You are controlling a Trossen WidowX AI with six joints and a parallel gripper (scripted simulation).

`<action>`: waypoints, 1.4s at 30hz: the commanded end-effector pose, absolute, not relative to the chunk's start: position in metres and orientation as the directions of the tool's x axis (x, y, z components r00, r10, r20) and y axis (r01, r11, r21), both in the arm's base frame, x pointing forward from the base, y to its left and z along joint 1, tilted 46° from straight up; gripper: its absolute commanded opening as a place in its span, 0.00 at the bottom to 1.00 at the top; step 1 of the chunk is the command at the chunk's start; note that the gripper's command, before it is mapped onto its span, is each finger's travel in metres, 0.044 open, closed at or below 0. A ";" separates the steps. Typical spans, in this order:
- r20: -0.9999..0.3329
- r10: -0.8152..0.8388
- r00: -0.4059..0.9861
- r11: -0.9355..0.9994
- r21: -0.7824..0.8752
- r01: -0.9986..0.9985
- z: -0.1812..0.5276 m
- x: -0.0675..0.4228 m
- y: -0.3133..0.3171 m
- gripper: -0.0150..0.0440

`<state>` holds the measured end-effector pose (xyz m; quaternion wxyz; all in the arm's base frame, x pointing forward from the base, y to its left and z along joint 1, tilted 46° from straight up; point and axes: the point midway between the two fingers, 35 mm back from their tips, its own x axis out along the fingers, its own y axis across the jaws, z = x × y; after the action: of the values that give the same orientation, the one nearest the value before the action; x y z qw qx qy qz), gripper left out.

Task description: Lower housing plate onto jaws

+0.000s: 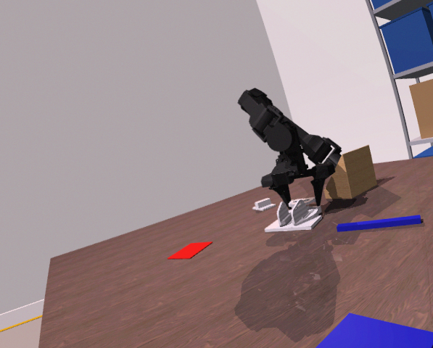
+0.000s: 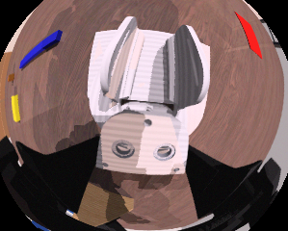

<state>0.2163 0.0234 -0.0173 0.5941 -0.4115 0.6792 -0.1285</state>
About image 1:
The red flat plate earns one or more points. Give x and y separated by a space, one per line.
189 251

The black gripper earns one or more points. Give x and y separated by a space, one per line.
319 172

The blue long thin bar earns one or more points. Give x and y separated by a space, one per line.
392 222

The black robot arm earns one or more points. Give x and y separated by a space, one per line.
280 133

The blue flat plate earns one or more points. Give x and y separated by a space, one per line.
357 331

